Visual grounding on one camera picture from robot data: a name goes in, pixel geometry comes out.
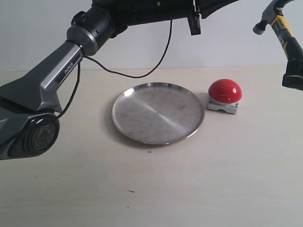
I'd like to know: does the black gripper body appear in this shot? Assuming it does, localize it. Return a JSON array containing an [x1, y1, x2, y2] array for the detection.
[[188, 0, 237, 35]]

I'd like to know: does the round steel plate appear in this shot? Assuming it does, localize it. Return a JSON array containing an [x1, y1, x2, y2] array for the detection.
[[111, 82, 205, 145]]

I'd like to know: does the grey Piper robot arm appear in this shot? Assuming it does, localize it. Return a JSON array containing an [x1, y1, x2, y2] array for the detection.
[[0, 0, 230, 160]]

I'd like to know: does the yellow black claw hammer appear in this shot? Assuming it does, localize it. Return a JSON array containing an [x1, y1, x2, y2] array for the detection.
[[253, 0, 303, 61]]

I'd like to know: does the red dome push button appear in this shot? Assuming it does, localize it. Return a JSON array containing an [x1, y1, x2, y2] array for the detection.
[[206, 79, 242, 114]]

